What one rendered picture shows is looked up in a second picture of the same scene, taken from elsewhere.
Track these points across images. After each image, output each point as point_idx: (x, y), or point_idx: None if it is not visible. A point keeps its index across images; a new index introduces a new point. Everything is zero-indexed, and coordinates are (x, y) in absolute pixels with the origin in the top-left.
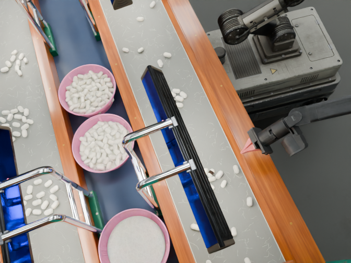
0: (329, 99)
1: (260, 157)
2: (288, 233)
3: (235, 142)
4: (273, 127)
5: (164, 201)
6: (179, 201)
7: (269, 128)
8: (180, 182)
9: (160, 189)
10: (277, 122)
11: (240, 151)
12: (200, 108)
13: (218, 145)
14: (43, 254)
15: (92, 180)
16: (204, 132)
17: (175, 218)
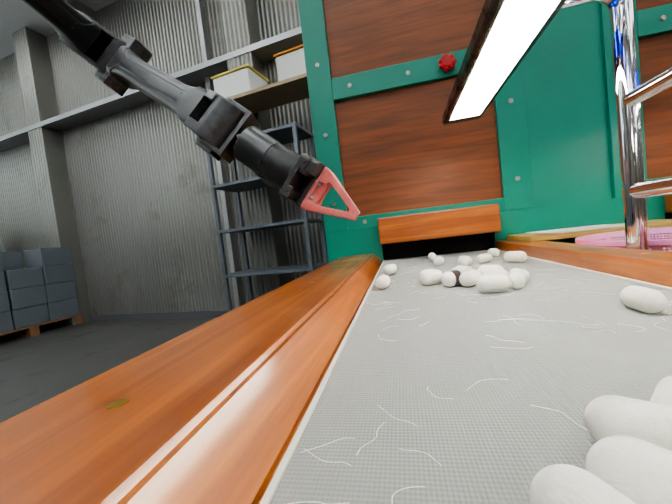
0: (178, 88)
1: (314, 278)
2: (360, 258)
3: (342, 289)
4: (272, 138)
5: (608, 249)
6: (559, 269)
7: (279, 145)
8: (561, 278)
9: (636, 252)
10: (260, 133)
11: (346, 282)
12: (407, 391)
13: (398, 306)
14: None
15: None
16: (435, 325)
17: (566, 247)
